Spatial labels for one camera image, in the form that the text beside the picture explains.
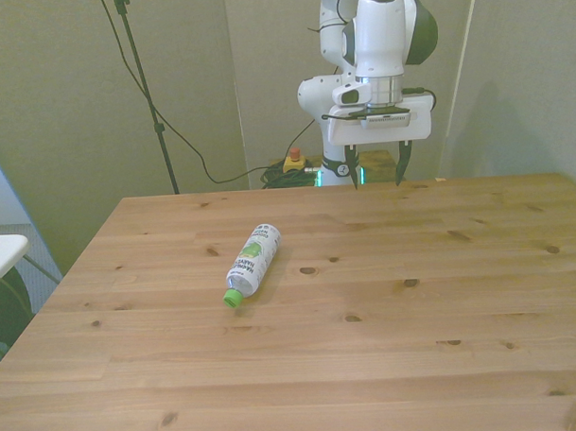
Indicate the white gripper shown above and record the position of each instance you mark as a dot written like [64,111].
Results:
[384,134]

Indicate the white green-capped water bottle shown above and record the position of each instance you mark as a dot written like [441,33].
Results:
[254,259]

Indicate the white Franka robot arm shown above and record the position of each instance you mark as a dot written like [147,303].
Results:
[381,32]

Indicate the yellow emergency stop button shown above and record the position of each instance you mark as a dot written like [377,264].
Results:
[294,164]

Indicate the white side table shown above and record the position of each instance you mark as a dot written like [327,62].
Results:
[3,251]

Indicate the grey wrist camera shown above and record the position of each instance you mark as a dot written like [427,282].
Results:
[386,120]

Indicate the black camera stand pole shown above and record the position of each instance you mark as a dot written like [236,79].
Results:
[143,83]

